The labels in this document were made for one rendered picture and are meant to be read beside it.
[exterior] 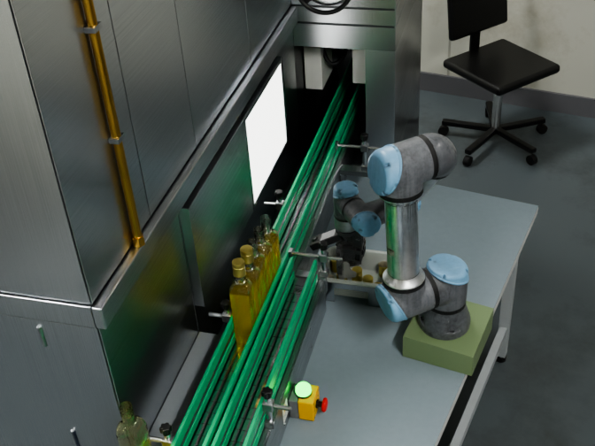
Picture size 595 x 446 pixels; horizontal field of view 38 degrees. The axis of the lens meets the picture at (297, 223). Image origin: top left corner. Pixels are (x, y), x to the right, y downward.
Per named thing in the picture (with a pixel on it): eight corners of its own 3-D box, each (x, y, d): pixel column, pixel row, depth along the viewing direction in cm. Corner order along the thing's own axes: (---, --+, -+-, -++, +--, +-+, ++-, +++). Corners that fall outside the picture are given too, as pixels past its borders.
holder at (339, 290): (313, 264, 291) (312, 246, 286) (394, 273, 284) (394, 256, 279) (301, 297, 277) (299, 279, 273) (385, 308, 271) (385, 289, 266)
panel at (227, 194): (280, 142, 312) (274, 55, 292) (288, 142, 311) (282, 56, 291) (195, 305, 243) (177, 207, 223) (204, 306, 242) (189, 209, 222)
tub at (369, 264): (328, 265, 289) (328, 244, 284) (395, 272, 284) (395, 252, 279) (317, 298, 276) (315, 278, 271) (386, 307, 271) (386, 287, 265)
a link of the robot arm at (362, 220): (392, 209, 247) (374, 190, 255) (358, 221, 243) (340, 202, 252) (393, 231, 251) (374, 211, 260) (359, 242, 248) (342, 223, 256)
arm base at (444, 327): (478, 315, 254) (481, 290, 248) (455, 347, 245) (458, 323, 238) (433, 296, 261) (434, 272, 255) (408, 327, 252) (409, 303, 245)
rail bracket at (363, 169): (338, 180, 325) (336, 128, 311) (382, 184, 321) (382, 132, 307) (335, 187, 321) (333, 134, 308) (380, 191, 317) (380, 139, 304)
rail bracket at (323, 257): (292, 267, 269) (289, 235, 261) (344, 273, 265) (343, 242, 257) (289, 272, 267) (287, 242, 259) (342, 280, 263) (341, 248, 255)
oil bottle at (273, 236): (266, 279, 266) (259, 223, 253) (283, 280, 265) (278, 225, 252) (260, 290, 262) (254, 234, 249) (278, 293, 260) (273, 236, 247)
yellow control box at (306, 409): (296, 399, 243) (294, 381, 238) (321, 403, 241) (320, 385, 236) (289, 419, 237) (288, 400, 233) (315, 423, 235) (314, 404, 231)
